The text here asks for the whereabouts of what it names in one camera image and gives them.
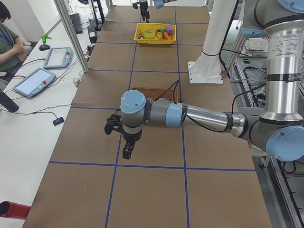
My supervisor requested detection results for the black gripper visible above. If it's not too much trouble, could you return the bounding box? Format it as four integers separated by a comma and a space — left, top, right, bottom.
123, 130, 142, 159
139, 0, 150, 23

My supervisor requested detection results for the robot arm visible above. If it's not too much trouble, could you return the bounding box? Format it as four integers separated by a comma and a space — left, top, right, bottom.
133, 0, 170, 23
115, 7, 249, 167

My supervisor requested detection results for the yellow woven basket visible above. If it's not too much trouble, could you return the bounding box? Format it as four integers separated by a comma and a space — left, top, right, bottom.
134, 23, 176, 44

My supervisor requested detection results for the brown wicker basket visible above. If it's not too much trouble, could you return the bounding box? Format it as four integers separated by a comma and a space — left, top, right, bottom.
131, 87, 179, 103

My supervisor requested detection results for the toy croissant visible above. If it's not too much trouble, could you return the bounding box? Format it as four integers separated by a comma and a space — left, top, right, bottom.
155, 32, 163, 40

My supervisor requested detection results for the purple foam cube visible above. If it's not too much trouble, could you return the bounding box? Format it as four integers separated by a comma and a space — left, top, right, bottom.
165, 26, 173, 36

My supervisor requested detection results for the orange toy carrot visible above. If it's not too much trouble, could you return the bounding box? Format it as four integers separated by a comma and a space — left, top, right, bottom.
160, 28, 171, 40

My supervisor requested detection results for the black power box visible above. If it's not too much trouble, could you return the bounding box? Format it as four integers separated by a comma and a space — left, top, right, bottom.
87, 19, 98, 44

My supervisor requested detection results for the black keyboard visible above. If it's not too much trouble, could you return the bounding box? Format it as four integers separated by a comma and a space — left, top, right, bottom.
69, 13, 83, 34

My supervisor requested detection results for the small black device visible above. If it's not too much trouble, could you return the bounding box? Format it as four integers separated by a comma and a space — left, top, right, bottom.
52, 117, 65, 126

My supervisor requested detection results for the far teach pendant tablet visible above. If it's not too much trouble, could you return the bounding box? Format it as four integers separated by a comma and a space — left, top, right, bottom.
43, 47, 73, 70

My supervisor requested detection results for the teach pendant tablet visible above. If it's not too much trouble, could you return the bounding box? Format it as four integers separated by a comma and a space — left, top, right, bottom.
43, 47, 73, 70
13, 68, 56, 98

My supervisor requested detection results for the black computer mouse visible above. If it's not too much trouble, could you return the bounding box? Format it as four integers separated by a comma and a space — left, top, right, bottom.
39, 44, 50, 51

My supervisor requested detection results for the near teach pendant tablet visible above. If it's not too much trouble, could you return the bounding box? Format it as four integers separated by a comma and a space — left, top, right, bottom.
13, 68, 56, 98

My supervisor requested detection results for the red cylinder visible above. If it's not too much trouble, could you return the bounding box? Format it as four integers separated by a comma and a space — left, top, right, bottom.
0, 201, 31, 220

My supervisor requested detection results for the seated person in green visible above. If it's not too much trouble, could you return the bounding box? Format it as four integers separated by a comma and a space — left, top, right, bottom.
0, 2, 28, 73

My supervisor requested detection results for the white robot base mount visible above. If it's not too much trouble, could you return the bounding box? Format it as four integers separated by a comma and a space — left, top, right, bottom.
188, 0, 238, 84

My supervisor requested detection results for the aluminium frame post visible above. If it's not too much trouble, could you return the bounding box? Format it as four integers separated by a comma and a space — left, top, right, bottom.
54, 0, 89, 73

